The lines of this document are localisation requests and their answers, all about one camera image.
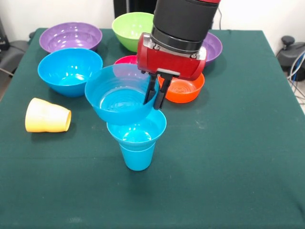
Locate pink plastic bowl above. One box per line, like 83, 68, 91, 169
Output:
114, 55, 139, 66

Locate large blue plastic bowl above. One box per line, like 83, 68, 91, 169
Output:
37, 48, 103, 98

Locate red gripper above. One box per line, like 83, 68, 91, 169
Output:
136, 32, 207, 110

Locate bundle of floor cables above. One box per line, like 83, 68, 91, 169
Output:
287, 51, 305, 101

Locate small blue plastic bowl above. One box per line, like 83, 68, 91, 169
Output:
84, 64, 160, 126

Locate cyan plastic bowl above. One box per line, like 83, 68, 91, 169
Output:
106, 108, 167, 144

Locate blue plastic cup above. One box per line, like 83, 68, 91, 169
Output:
118, 140, 157, 171

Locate green plastic bowl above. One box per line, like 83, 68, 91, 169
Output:
112, 11, 155, 53

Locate orange plastic bowl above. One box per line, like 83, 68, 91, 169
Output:
157, 72, 205, 104

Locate dark green table cloth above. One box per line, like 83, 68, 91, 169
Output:
0, 28, 305, 229

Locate purple plastic bowl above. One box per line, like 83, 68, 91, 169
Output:
202, 32, 223, 68
39, 22, 103, 53

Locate yellow plastic cup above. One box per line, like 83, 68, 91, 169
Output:
25, 97, 72, 133

